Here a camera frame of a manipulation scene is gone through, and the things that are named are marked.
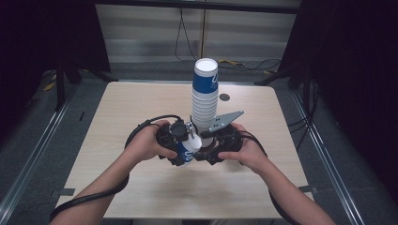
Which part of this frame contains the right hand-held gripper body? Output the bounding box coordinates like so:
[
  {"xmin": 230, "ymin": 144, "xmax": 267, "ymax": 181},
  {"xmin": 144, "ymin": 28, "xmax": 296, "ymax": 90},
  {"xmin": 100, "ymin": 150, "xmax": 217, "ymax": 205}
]
[{"xmin": 194, "ymin": 110, "xmax": 246, "ymax": 167}]

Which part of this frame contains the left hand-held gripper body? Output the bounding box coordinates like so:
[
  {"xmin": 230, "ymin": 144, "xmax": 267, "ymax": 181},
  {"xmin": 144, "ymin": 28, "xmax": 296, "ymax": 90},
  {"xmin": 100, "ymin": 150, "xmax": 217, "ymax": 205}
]
[{"xmin": 155, "ymin": 120, "xmax": 196, "ymax": 167}]

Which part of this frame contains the stack of paper cups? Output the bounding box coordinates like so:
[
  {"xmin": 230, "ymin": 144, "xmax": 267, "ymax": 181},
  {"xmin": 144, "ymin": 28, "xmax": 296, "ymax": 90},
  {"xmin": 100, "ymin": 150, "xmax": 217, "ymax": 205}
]
[{"xmin": 191, "ymin": 57, "xmax": 220, "ymax": 148}]

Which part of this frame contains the single blue white paper cup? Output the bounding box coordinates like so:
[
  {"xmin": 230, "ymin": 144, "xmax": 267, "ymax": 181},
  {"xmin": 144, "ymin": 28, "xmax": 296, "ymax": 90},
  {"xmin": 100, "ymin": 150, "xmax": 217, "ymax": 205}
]
[{"xmin": 176, "ymin": 136, "xmax": 204, "ymax": 167}]

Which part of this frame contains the person's right hand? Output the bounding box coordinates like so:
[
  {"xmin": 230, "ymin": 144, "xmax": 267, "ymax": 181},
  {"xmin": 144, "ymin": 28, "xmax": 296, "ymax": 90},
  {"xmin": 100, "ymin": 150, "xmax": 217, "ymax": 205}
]
[{"xmin": 217, "ymin": 122, "xmax": 268, "ymax": 175}]

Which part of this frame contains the person's left hand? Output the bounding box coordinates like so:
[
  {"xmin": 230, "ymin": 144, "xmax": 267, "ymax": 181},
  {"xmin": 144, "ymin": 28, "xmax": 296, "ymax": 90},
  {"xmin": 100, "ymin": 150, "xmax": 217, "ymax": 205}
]
[{"xmin": 123, "ymin": 120, "xmax": 178, "ymax": 164}]

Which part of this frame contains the black metal stand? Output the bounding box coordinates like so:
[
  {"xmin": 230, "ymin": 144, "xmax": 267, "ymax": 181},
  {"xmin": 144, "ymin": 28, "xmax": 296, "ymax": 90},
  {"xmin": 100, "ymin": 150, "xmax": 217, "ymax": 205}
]
[
  {"xmin": 253, "ymin": 67, "xmax": 317, "ymax": 126},
  {"xmin": 54, "ymin": 55, "xmax": 119, "ymax": 113}
]

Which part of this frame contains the black overhead beam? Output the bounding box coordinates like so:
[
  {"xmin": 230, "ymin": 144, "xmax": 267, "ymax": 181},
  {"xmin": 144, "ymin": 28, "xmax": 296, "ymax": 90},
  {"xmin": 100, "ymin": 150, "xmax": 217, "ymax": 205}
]
[{"xmin": 93, "ymin": 0, "xmax": 302, "ymax": 14}]

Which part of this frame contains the dark curtain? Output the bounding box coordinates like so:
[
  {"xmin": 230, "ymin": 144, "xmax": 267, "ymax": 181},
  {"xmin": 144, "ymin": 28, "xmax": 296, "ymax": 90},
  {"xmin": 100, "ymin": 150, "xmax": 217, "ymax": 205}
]
[
  {"xmin": 0, "ymin": 0, "xmax": 112, "ymax": 139},
  {"xmin": 277, "ymin": 0, "xmax": 398, "ymax": 196}
]

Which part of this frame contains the yellow floor cable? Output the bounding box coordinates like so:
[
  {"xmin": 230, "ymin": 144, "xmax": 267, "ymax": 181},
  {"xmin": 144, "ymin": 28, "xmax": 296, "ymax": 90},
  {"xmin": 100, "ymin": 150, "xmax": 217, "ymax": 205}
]
[{"xmin": 219, "ymin": 58, "xmax": 246, "ymax": 68}]

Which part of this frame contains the bundle of black cables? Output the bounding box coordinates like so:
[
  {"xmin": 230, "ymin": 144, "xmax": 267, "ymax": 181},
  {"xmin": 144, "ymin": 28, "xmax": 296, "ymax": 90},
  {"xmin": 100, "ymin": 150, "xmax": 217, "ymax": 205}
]
[{"xmin": 286, "ymin": 79, "xmax": 321, "ymax": 152}]

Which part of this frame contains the black hanging cable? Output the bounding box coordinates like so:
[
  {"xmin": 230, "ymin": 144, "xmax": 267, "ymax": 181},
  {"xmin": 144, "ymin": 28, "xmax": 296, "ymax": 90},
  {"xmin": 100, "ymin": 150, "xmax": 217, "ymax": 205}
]
[{"xmin": 174, "ymin": 7, "xmax": 199, "ymax": 63}]

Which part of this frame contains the thin black floor cable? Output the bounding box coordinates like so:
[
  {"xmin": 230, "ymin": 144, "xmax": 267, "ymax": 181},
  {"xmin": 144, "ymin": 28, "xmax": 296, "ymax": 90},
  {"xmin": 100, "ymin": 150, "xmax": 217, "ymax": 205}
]
[{"xmin": 243, "ymin": 58, "xmax": 282, "ymax": 72}]

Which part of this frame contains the right hand-held gripper black cable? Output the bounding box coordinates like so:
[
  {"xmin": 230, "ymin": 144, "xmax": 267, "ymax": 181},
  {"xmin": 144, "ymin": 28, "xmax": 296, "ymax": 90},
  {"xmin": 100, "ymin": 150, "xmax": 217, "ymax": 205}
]
[{"xmin": 236, "ymin": 129, "xmax": 297, "ymax": 225}]

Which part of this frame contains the hand-held gripper black cable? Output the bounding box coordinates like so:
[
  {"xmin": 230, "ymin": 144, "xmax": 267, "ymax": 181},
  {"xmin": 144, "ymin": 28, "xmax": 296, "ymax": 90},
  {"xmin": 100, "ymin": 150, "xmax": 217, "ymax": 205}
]
[
  {"xmin": 48, "ymin": 113, "xmax": 185, "ymax": 223},
  {"xmin": 236, "ymin": 129, "xmax": 297, "ymax": 225}
]

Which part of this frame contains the metal floor rail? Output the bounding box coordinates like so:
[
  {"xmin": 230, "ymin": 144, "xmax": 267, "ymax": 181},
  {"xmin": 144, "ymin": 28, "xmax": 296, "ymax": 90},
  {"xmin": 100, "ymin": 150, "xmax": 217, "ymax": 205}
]
[
  {"xmin": 0, "ymin": 93, "xmax": 79, "ymax": 219},
  {"xmin": 289, "ymin": 88, "xmax": 369, "ymax": 225}
]

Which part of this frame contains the left hand-held gripper black cable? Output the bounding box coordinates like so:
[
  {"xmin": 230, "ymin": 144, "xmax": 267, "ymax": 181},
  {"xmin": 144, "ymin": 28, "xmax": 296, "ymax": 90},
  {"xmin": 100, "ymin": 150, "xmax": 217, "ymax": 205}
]
[{"xmin": 48, "ymin": 113, "xmax": 185, "ymax": 223}]

